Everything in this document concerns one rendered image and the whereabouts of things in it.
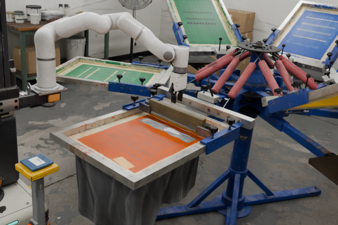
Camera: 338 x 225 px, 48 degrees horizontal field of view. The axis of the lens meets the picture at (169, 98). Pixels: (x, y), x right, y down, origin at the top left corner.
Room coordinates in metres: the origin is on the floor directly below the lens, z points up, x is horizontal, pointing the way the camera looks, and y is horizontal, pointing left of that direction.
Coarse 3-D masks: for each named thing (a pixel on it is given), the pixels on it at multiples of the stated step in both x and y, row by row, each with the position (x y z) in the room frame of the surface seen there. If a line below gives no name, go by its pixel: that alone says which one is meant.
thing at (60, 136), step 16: (112, 112) 1.94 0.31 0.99; (128, 112) 1.99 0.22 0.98; (192, 112) 2.05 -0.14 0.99; (64, 128) 1.69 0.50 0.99; (80, 128) 1.73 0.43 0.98; (224, 128) 1.89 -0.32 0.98; (64, 144) 1.56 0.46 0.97; (80, 144) 1.54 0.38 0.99; (96, 160) 1.41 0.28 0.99; (176, 160) 1.47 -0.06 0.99; (112, 176) 1.35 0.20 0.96; (128, 176) 1.31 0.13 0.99; (144, 176) 1.32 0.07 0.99
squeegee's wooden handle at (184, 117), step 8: (152, 104) 2.01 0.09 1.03; (160, 104) 1.97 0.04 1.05; (168, 104) 1.96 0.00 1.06; (160, 112) 1.96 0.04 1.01; (168, 112) 1.93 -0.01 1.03; (176, 112) 1.90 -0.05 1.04; (184, 112) 1.87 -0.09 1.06; (176, 120) 1.89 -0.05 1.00; (184, 120) 1.86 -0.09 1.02; (192, 120) 1.83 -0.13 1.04; (200, 120) 1.79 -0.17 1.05
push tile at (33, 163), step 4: (32, 156) 1.43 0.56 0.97; (36, 156) 1.43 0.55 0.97; (40, 156) 1.43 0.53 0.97; (44, 156) 1.44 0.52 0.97; (24, 160) 1.39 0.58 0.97; (28, 160) 1.39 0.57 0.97; (32, 160) 1.39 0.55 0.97; (36, 160) 1.40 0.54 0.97; (40, 160) 1.40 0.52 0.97; (44, 160) 1.40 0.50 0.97; (48, 160) 1.41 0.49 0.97; (24, 164) 1.36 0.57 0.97; (28, 164) 1.36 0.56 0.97; (32, 164) 1.36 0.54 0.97; (36, 164) 1.37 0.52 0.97; (40, 164) 1.37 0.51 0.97; (44, 164) 1.37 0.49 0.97; (48, 164) 1.38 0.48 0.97; (28, 168) 1.34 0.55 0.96; (32, 168) 1.33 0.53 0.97; (36, 168) 1.34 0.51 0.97; (40, 168) 1.35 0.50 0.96
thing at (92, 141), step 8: (136, 120) 1.95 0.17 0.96; (160, 120) 1.98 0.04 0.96; (112, 128) 1.81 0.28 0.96; (120, 128) 1.82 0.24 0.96; (152, 128) 1.86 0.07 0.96; (88, 136) 1.69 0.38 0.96; (96, 136) 1.70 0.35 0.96; (88, 144) 1.61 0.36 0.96; (96, 144) 1.62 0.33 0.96; (104, 144) 1.62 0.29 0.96; (104, 152) 1.55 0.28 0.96
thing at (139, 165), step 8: (176, 128) 1.89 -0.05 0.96; (168, 136) 1.78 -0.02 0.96; (192, 136) 1.80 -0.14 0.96; (200, 136) 1.81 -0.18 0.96; (184, 144) 1.70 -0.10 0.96; (192, 144) 1.71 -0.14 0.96; (112, 152) 1.55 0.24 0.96; (120, 152) 1.56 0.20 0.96; (160, 152) 1.60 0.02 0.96; (168, 152) 1.60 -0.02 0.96; (176, 152) 1.61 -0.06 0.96; (128, 160) 1.49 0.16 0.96; (136, 160) 1.50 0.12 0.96; (144, 160) 1.51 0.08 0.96; (152, 160) 1.51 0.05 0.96; (136, 168) 1.43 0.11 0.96
